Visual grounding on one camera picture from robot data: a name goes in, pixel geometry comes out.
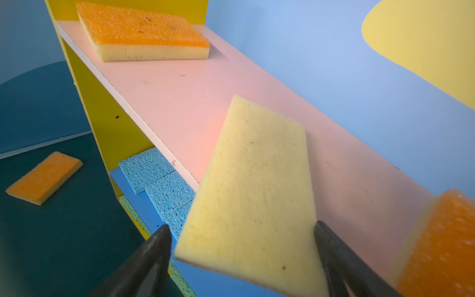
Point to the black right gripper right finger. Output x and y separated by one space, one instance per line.
345 271

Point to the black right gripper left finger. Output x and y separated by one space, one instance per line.
144 273

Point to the orange sponge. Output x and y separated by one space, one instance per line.
125 34
253 216
437 258
45 179

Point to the blue sponge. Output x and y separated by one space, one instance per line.
145 168
176 219
169 193

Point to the green sponge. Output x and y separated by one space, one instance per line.
179 280
129 208
144 226

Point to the yellow wooden shelf unit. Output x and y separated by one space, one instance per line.
180 106

